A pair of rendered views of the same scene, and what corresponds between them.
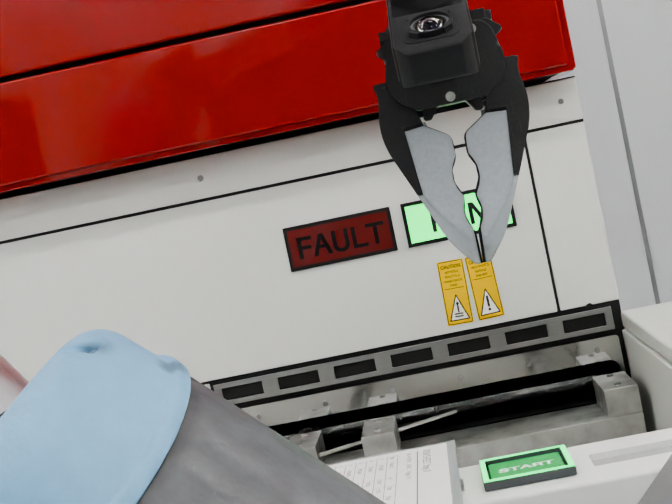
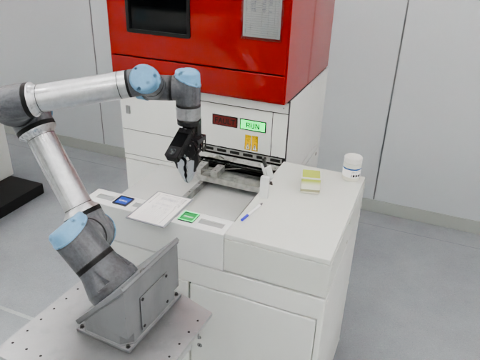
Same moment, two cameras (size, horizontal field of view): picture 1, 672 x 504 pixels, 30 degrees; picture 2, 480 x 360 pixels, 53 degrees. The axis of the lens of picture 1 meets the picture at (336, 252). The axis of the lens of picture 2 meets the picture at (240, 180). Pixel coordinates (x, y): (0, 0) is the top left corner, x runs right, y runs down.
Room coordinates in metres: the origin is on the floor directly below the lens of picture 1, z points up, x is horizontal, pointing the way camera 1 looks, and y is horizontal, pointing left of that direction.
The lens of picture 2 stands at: (-0.52, -0.66, 1.82)
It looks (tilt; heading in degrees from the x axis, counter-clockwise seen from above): 27 degrees down; 17
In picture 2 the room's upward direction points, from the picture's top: 2 degrees clockwise
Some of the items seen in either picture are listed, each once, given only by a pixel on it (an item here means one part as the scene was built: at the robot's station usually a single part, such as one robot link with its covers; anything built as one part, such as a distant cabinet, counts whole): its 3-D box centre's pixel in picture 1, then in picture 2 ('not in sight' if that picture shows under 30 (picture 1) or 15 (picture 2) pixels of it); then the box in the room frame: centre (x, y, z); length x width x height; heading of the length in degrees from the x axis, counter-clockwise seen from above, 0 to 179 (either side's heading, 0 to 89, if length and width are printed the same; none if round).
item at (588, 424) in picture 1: (461, 452); (233, 180); (1.27, -0.08, 0.87); 0.36 x 0.08 x 0.03; 86
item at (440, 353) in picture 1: (411, 357); (234, 152); (1.35, -0.06, 0.96); 0.44 x 0.01 x 0.02; 86
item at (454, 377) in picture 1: (423, 415); (233, 166); (1.35, -0.06, 0.89); 0.44 x 0.02 x 0.10; 86
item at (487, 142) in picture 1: (491, 183); (194, 168); (0.79, -0.10, 1.14); 0.06 x 0.03 x 0.09; 176
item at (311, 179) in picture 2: not in sight; (310, 181); (1.11, -0.44, 1.00); 0.07 x 0.07 x 0.07; 11
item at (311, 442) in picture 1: (305, 453); (201, 167); (1.28, 0.07, 0.89); 0.08 x 0.03 x 0.03; 176
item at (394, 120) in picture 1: (418, 123); not in sight; (0.77, -0.07, 1.19); 0.05 x 0.02 x 0.09; 86
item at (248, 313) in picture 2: not in sight; (223, 300); (1.03, -0.13, 0.41); 0.97 x 0.64 x 0.82; 86
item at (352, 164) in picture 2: not in sight; (352, 167); (1.27, -0.57, 1.01); 0.07 x 0.07 x 0.10
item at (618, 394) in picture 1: (616, 392); not in sight; (1.26, -0.25, 0.89); 0.08 x 0.03 x 0.03; 176
